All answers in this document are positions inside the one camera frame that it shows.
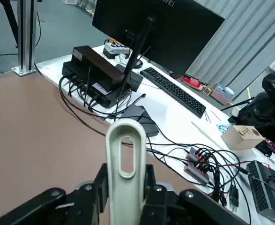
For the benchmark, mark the light wooden box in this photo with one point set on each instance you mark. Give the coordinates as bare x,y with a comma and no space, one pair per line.
240,139

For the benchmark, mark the black finned box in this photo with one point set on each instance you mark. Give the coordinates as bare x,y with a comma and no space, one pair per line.
268,187

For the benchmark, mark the dark brown device box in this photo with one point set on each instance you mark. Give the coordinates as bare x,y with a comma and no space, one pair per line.
97,65

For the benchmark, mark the pale grey dustpan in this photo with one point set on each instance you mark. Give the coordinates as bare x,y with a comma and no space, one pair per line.
113,187

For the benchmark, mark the green pink book stack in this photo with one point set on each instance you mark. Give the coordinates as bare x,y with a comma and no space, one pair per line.
222,93

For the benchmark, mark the black computer monitor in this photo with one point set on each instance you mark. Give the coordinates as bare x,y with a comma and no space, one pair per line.
174,30

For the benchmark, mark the grey red usb hub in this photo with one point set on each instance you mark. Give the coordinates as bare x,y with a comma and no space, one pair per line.
194,154
194,173

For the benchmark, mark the blue capsule packet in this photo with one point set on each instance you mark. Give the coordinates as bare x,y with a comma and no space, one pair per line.
224,127

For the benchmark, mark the black docking box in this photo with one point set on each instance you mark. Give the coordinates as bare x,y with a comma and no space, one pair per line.
132,80

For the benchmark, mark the aluminium corner post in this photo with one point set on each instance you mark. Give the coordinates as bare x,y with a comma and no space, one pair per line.
27,35

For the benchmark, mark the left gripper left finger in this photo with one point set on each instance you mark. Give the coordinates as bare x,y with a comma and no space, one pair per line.
57,206

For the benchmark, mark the black power adapter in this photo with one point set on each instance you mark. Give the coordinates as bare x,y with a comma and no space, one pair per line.
149,126

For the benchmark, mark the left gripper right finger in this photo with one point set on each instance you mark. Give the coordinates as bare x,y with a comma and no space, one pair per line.
186,208

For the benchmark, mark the black monitor stand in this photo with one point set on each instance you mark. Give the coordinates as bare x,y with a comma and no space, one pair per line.
137,54

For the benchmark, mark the grey control box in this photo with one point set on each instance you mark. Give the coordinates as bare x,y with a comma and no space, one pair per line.
115,50

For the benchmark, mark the dark frame bar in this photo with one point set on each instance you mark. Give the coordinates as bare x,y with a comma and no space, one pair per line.
12,21

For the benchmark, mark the red flat box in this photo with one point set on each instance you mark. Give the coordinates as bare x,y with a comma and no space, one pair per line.
191,82

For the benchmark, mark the thin white stick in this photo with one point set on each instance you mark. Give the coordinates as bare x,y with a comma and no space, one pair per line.
207,136

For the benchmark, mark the black keyboard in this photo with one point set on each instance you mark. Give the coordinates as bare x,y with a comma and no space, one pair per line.
174,91

